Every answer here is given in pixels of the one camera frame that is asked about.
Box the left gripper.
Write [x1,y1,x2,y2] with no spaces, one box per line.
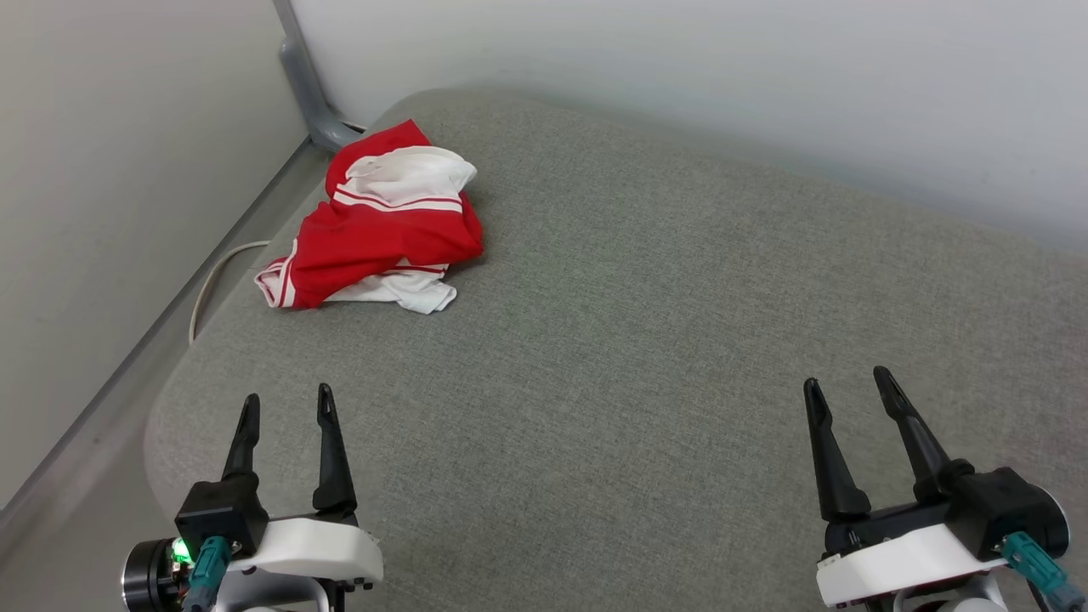
[122,382,384,612]

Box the teal camera cable connector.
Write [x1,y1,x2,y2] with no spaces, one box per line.
[1000,532,1088,612]
[181,535,233,612]

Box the red and white jersey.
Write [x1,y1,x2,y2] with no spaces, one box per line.
[254,120,485,315]

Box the white floor cable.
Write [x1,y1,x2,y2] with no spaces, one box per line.
[188,241,272,344]

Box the grey fabric sofa seat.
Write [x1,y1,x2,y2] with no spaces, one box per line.
[144,85,1088,612]

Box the grey metal pipe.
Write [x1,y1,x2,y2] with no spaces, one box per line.
[272,0,368,155]

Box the grey baseboard strip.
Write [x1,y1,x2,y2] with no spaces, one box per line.
[0,136,332,553]

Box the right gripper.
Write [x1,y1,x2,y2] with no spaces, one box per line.
[803,366,1009,609]

